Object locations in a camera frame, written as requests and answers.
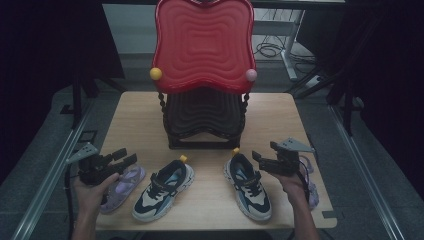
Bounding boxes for black floor cables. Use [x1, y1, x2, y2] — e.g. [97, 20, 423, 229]
[254, 33, 317, 67]

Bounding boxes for navy and cream sneaker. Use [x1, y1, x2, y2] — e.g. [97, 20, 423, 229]
[223, 147, 273, 222]
[131, 154, 195, 223]

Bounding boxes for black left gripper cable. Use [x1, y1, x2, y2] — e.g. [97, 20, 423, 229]
[63, 164, 76, 240]

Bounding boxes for dark curtain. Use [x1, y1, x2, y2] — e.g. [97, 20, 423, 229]
[296, 0, 424, 201]
[0, 0, 126, 186]

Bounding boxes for purple sandal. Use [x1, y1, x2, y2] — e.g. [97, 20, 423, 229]
[99, 164, 147, 215]
[298, 154, 320, 210]

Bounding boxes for person's left hand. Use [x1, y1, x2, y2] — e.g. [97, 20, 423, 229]
[72, 172, 120, 216]

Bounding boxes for black metal stand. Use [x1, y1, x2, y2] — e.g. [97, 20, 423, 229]
[284, 13, 365, 137]
[59, 64, 128, 130]

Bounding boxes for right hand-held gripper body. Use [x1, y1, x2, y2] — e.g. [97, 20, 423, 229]
[259, 137, 316, 178]

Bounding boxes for person's right hand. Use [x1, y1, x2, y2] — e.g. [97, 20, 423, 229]
[271, 172, 309, 206]

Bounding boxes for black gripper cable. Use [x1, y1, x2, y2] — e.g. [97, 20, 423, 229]
[63, 164, 76, 240]
[297, 156, 313, 203]

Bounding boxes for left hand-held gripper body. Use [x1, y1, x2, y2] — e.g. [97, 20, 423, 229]
[66, 143, 118, 186]

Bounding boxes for white power strip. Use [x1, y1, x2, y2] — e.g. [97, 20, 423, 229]
[304, 74, 327, 90]

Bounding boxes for white desk frame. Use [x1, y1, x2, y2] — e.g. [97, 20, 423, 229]
[252, 9, 307, 82]

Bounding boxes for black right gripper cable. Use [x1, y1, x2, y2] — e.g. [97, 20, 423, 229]
[297, 156, 313, 203]

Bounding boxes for aluminium rail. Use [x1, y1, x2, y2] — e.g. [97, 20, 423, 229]
[328, 99, 407, 240]
[10, 99, 97, 240]

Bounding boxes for red and black shoe rack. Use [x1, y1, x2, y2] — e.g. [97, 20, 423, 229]
[149, 0, 258, 150]

